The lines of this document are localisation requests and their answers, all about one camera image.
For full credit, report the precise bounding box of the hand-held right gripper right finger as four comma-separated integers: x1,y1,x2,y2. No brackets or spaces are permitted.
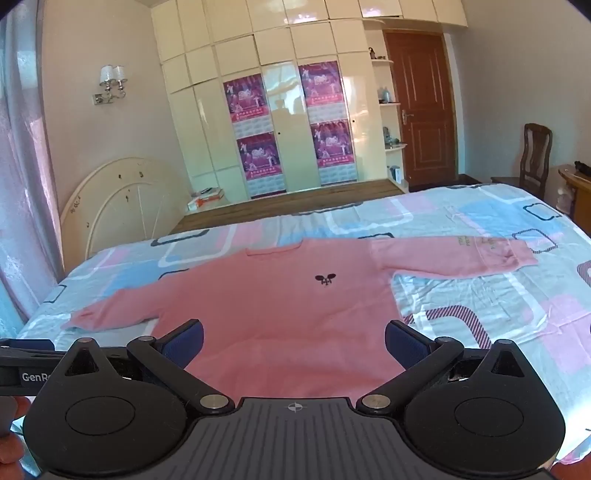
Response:
355,318,528,416

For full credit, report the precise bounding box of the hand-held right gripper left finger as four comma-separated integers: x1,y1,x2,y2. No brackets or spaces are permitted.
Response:
62,318,236,416

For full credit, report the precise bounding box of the pink sweater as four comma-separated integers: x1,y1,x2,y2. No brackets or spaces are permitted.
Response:
62,237,539,400

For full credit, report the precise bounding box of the person's left hand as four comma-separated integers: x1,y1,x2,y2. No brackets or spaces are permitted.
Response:
0,396,38,480

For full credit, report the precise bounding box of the patterned bed sheet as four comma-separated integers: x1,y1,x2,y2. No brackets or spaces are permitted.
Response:
18,182,591,462

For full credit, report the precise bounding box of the orange white box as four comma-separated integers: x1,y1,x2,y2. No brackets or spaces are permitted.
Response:
187,187,227,212

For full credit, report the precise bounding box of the cream round headboard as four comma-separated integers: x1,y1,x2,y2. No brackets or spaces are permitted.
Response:
60,157,188,273

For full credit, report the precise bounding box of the corner shelf unit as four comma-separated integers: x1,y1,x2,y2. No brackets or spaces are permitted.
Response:
368,46,410,191

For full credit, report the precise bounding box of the sheer pink curtain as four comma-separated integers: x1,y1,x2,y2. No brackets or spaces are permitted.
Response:
0,18,64,326

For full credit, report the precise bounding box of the cream wardrobe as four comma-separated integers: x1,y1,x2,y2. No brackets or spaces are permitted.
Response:
150,0,469,207

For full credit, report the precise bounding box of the wooden desk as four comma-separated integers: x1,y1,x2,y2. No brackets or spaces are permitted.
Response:
556,164,591,232

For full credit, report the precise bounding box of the dark wooden chair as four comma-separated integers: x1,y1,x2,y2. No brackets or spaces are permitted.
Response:
491,123,553,200

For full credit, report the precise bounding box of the brown wooden door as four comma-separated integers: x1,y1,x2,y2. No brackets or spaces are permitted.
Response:
383,30,458,188

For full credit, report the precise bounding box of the purple wall poster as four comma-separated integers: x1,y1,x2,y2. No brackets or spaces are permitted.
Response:
236,133,284,198
298,61,345,123
224,78,271,124
310,120,358,185

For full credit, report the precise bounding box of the wall lamp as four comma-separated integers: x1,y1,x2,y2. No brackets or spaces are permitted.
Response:
92,65,129,104

